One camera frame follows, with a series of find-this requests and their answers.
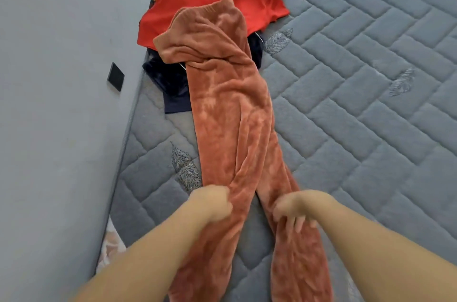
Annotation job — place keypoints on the person's right hand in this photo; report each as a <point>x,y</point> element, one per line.
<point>300,209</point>

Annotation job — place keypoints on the person's left hand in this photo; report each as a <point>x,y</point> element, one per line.
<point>211,204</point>

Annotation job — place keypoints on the brown velvet garment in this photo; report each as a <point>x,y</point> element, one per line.
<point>228,98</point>

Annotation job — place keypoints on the navy velvet pyjama top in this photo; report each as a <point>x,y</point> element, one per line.
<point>168,80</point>

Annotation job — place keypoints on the person's left forearm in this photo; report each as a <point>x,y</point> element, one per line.
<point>143,262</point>

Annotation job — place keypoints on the person's right forearm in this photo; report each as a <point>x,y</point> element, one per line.
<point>385,255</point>

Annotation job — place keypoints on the grey quilted mattress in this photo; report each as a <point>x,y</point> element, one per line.
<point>357,62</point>

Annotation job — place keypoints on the black square patch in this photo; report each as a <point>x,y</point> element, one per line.
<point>116,77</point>

